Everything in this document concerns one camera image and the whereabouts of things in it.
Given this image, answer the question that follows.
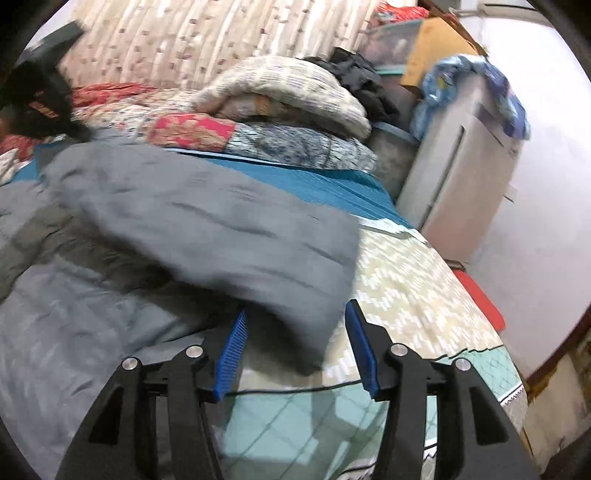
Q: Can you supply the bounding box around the clear plastic storage box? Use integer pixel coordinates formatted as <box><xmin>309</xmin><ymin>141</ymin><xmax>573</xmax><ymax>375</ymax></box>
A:
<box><xmin>364</xmin><ymin>21</ymin><xmax>435</xmax><ymax>71</ymax></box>

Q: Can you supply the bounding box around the teal blanket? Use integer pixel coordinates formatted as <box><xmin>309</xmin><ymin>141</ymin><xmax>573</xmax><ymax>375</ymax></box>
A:
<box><xmin>9</xmin><ymin>147</ymin><xmax>413</xmax><ymax>228</ymax></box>

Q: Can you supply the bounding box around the black clothes pile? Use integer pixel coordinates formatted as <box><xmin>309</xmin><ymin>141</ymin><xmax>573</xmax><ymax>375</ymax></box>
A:
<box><xmin>305</xmin><ymin>46</ymin><xmax>402</xmax><ymax>131</ymax></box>

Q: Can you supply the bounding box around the thin black cable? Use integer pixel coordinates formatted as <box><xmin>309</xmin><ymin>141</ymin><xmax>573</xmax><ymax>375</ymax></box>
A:
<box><xmin>225</xmin><ymin>342</ymin><xmax>505</xmax><ymax>398</ymax></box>

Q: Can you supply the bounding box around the grey bin with blue rim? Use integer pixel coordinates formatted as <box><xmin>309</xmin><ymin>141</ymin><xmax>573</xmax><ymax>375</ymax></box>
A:
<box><xmin>368</xmin><ymin>121</ymin><xmax>422</xmax><ymax>178</ymax></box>

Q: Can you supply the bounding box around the red floor mat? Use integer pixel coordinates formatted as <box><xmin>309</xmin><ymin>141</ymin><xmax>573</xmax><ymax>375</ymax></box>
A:
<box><xmin>451</xmin><ymin>270</ymin><xmax>507</xmax><ymax>331</ymax></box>

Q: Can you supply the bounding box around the patchwork floral quilt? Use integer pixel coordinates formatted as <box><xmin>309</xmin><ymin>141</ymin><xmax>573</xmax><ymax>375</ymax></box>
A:
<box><xmin>69</xmin><ymin>85</ymin><xmax>380</xmax><ymax>172</ymax></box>

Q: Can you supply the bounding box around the cardboard box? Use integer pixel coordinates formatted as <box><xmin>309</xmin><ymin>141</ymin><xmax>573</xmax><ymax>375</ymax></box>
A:
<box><xmin>399</xmin><ymin>17</ymin><xmax>482</xmax><ymax>89</ymax></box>

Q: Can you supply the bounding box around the white cabinet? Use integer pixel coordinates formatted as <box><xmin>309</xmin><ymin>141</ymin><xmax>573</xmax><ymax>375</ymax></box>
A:
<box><xmin>396</xmin><ymin>74</ymin><xmax>523</xmax><ymax>265</ymax></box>

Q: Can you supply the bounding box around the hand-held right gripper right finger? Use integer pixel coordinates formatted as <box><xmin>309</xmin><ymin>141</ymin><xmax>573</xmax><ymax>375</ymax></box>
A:
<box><xmin>345</xmin><ymin>298</ymin><xmax>542</xmax><ymax>480</ymax></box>

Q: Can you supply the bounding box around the beige patterned curtain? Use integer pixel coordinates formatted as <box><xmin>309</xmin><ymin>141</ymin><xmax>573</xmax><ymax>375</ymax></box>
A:
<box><xmin>59</xmin><ymin>0</ymin><xmax>385</xmax><ymax>94</ymax></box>

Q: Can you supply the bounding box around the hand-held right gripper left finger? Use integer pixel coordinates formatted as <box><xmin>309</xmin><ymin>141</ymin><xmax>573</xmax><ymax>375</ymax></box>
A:
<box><xmin>54</xmin><ymin>308</ymin><xmax>250</xmax><ymax>480</ymax></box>

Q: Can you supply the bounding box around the blue printed cloth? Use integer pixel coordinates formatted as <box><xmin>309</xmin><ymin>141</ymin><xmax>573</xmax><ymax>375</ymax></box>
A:
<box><xmin>410</xmin><ymin>54</ymin><xmax>532</xmax><ymax>140</ymax></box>

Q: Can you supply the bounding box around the red floral cloth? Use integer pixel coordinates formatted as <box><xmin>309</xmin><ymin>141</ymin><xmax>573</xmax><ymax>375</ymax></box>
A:
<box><xmin>373</xmin><ymin>0</ymin><xmax>431</xmax><ymax>29</ymax></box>

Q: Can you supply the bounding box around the cream folded quilt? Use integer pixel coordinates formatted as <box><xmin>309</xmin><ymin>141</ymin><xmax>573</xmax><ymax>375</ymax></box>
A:
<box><xmin>193</xmin><ymin>55</ymin><xmax>373</xmax><ymax>140</ymax></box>

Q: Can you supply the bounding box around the large grey garment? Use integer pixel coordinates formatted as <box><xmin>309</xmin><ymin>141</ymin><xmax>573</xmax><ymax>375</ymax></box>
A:
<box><xmin>0</xmin><ymin>128</ymin><xmax>362</xmax><ymax>480</ymax></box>

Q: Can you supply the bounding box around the cream and green patterned bedsheet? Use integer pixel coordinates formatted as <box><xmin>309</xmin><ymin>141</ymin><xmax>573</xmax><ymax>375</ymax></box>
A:
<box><xmin>217</xmin><ymin>216</ymin><xmax>530</xmax><ymax>480</ymax></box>

